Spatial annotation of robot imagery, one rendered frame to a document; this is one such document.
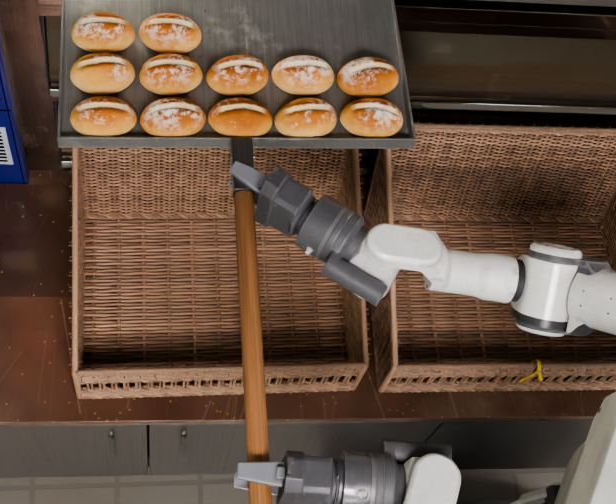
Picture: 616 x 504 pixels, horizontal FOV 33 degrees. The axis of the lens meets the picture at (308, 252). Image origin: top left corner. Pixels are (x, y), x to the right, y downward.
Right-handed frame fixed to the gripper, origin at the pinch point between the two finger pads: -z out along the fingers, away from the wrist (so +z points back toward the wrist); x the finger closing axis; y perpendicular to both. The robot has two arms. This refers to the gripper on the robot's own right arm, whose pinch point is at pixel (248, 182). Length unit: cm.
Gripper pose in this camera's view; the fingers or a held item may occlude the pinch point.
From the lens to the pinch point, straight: 159.5
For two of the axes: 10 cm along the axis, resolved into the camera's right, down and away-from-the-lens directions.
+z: 8.5, 5.1, -1.2
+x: 1.3, -4.2, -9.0
